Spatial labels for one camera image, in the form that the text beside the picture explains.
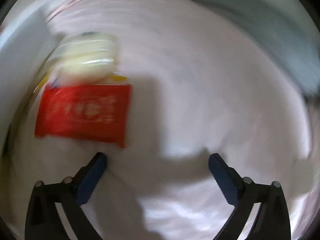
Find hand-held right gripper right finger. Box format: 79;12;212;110
208;153;292;240

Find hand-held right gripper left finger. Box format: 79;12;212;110
24;152;108;240

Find red snack packet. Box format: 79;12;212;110
34;84;133;149

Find clear jar of white candies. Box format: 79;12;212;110
49;31;120;84

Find grey blanket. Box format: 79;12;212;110
140;0;320;98

